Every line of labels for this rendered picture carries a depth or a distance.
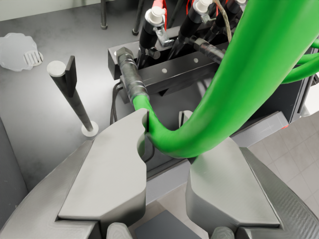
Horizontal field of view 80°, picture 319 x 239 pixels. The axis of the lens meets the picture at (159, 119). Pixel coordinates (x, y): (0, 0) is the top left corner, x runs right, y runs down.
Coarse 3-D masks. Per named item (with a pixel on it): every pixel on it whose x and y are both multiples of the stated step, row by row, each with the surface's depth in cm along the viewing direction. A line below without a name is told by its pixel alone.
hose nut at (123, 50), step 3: (120, 48) 23; (123, 48) 23; (126, 48) 23; (117, 51) 23; (120, 51) 23; (123, 51) 22; (126, 51) 22; (129, 51) 23; (117, 54) 23; (120, 54) 22; (123, 54) 22; (129, 54) 23; (132, 54) 23; (117, 57) 23; (132, 57) 23; (117, 60) 23; (117, 63) 23
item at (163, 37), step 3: (162, 27) 27; (153, 30) 27; (156, 30) 27; (159, 30) 27; (162, 30) 27; (156, 33) 27; (159, 33) 27; (162, 33) 27; (165, 33) 27; (159, 36) 27; (162, 36) 27; (165, 36) 27; (159, 39) 27; (162, 39) 27; (165, 39) 27; (168, 39) 27; (162, 42) 27; (162, 45) 26
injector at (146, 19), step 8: (144, 24) 27; (152, 24) 26; (160, 24) 27; (144, 32) 28; (152, 32) 28; (144, 40) 30; (152, 40) 30; (144, 48) 32; (152, 48) 31; (144, 56) 35; (152, 56) 31; (136, 64) 39; (144, 64) 39
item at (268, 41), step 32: (256, 0) 3; (288, 0) 3; (256, 32) 3; (288, 32) 3; (224, 64) 4; (256, 64) 4; (288, 64) 4; (224, 96) 5; (256, 96) 4; (160, 128) 12; (192, 128) 6; (224, 128) 5
